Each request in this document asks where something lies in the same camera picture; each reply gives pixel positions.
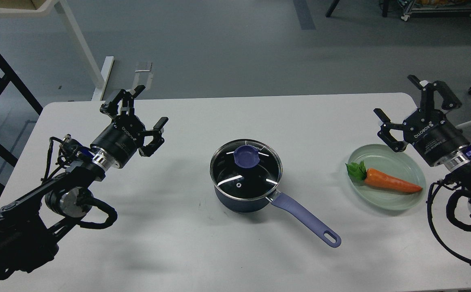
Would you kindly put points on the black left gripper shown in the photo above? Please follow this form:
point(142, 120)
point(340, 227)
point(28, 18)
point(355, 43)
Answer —
point(126, 132)

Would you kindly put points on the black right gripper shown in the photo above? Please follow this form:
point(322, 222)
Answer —
point(433, 138)

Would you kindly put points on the glass pot lid purple knob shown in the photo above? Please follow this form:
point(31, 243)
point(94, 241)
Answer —
point(245, 170)

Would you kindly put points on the dark blue pot purple handle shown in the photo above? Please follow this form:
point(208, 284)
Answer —
point(283, 201)

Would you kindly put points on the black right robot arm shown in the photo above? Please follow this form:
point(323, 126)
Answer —
point(438, 95)

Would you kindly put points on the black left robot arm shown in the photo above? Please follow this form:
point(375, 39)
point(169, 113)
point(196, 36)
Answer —
point(32, 225)

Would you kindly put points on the pale green glass plate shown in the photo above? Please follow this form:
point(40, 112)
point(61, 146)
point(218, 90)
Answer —
point(398, 165)

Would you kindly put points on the orange toy carrot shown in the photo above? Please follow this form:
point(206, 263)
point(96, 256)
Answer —
point(376, 178)

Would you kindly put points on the metal wheeled cart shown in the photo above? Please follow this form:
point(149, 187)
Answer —
point(411, 8)

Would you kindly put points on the white desk frame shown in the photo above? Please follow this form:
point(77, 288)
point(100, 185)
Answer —
point(41, 8)

